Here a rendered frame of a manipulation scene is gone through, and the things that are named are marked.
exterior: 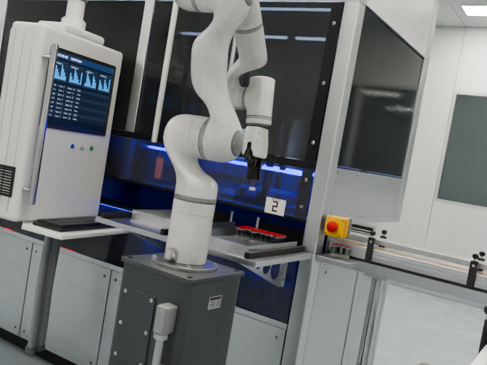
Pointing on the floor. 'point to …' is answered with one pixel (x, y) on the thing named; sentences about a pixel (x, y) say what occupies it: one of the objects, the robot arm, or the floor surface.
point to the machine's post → (324, 179)
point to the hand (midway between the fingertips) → (254, 173)
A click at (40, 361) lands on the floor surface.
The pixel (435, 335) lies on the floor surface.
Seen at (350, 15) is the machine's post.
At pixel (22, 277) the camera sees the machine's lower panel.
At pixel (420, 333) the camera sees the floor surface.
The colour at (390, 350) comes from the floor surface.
